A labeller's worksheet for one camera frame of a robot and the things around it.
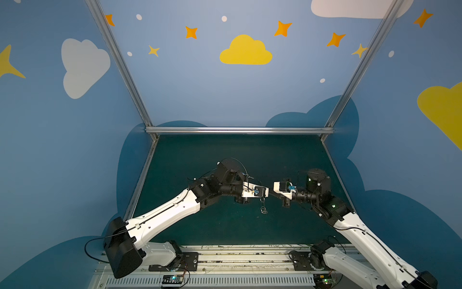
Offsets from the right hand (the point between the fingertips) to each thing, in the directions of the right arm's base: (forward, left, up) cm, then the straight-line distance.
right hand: (267, 186), depth 69 cm
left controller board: (-30, +36, -25) cm, 53 cm away
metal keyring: (-6, +1, -9) cm, 11 cm away
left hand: (0, +2, +1) cm, 2 cm away
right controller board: (-27, -25, -27) cm, 46 cm away
